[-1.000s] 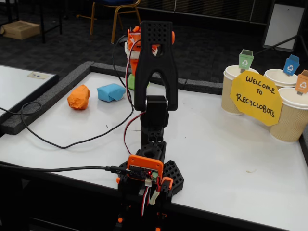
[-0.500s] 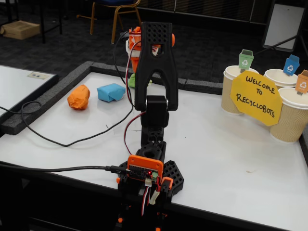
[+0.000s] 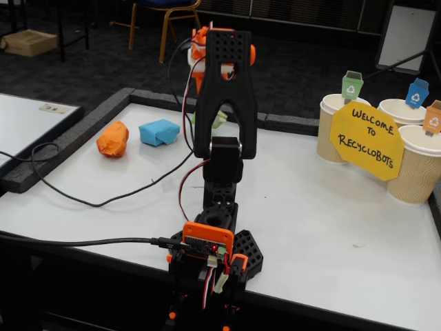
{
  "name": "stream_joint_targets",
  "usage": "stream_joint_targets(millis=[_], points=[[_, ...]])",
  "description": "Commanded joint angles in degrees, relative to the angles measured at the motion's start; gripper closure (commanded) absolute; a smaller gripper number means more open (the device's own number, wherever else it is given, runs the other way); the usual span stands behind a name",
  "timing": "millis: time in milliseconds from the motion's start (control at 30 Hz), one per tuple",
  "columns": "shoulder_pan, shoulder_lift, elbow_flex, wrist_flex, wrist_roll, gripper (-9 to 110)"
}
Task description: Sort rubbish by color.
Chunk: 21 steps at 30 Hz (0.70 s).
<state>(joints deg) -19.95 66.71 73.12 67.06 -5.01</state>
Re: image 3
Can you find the green paper wad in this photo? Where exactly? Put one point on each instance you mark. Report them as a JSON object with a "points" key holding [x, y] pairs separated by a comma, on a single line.
{"points": [[218, 120]]}

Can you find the blue paper wad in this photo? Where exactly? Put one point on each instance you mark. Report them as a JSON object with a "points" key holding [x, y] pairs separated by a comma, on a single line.
{"points": [[158, 132]]}

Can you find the black robot base with clamp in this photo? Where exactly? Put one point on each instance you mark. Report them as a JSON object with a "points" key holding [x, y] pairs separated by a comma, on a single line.
{"points": [[248, 251]]}

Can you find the orange and black robot arm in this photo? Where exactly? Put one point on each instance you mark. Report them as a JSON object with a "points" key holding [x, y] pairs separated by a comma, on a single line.
{"points": [[210, 103]]}

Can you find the orange controller board housing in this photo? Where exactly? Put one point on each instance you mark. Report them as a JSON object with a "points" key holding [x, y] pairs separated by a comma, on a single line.
{"points": [[206, 232]]}

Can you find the short black foam border strip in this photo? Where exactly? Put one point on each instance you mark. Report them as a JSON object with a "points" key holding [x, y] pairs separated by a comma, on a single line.
{"points": [[435, 220], [296, 124]]}

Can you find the paper cup with green tag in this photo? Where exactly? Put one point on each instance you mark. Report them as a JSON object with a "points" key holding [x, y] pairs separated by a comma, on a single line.
{"points": [[325, 145]]}

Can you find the orange paper ball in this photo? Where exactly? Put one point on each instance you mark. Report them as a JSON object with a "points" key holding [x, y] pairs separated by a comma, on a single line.
{"points": [[113, 139]]}

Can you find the yellow welcome sign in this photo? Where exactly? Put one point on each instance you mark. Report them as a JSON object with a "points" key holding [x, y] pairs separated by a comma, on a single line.
{"points": [[365, 141]]}

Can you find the green recycling bin tag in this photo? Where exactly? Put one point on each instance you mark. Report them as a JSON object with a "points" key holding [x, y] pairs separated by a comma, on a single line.
{"points": [[351, 88]]}

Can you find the small paper label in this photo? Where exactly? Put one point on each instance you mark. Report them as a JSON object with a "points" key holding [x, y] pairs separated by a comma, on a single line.
{"points": [[53, 109]]}

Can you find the paper cup with blue tag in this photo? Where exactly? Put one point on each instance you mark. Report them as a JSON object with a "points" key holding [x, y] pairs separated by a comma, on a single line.
{"points": [[396, 113]]}

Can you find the paper cup with orange tag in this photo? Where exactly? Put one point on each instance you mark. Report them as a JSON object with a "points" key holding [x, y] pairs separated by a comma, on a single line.
{"points": [[417, 172]]}

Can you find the black tripod leg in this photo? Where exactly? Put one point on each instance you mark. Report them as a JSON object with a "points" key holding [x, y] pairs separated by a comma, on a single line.
{"points": [[396, 65]]}

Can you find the black metal table legs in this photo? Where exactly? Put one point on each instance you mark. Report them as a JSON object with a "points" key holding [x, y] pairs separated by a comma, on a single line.
{"points": [[61, 34]]}

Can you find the blue recycling bin tag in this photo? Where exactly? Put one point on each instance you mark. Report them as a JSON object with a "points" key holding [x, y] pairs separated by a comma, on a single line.
{"points": [[416, 94]]}

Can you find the orange recycling bin tag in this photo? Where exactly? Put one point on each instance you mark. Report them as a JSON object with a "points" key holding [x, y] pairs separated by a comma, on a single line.
{"points": [[434, 119]]}

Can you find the brown cardboard box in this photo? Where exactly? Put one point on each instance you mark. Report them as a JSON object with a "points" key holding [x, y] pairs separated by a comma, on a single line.
{"points": [[29, 43]]}

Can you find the gold frame blue seat chair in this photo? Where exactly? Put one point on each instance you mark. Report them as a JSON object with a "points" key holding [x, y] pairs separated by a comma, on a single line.
{"points": [[162, 2]]}

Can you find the white board with black frame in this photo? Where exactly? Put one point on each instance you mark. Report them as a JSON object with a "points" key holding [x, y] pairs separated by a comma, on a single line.
{"points": [[20, 127]]}

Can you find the white panel with dark frame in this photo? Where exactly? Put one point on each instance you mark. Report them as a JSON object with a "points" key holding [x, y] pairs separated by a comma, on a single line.
{"points": [[403, 38]]}

